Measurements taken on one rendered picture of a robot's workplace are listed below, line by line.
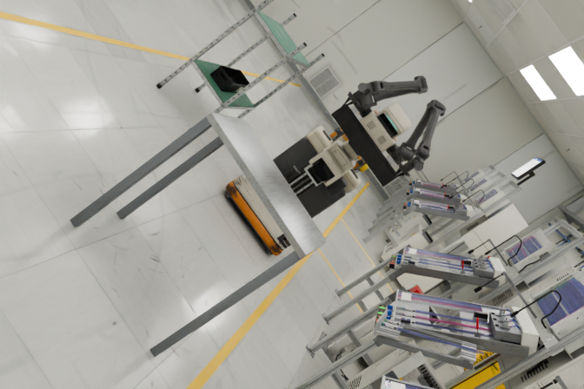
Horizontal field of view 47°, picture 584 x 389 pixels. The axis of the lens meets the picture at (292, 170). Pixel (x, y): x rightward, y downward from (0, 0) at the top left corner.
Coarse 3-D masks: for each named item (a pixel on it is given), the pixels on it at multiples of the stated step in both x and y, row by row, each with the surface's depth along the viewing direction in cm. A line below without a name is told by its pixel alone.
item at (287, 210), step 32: (192, 128) 278; (224, 128) 279; (160, 160) 282; (192, 160) 322; (256, 160) 291; (256, 192) 272; (288, 192) 304; (288, 224) 272; (288, 256) 269; (256, 288) 315; (192, 320) 279; (160, 352) 283
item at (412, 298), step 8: (400, 296) 412; (408, 296) 415; (416, 296) 417; (424, 296) 419; (424, 304) 404; (432, 304) 404; (440, 304) 406; (448, 304) 408; (456, 304) 411; (464, 304) 413; (472, 304) 415; (472, 312) 399
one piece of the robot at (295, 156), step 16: (320, 128) 504; (304, 144) 500; (320, 144) 499; (288, 160) 504; (304, 160) 502; (288, 176) 500; (304, 176) 500; (352, 176) 499; (304, 192) 506; (320, 192) 504; (320, 208) 506
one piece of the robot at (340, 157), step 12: (360, 120) 467; (372, 120) 464; (372, 132) 466; (384, 132) 463; (336, 144) 471; (348, 144) 472; (384, 144) 465; (324, 156) 470; (336, 156) 472; (348, 156) 473; (336, 168) 469; (348, 168) 472; (336, 180) 490
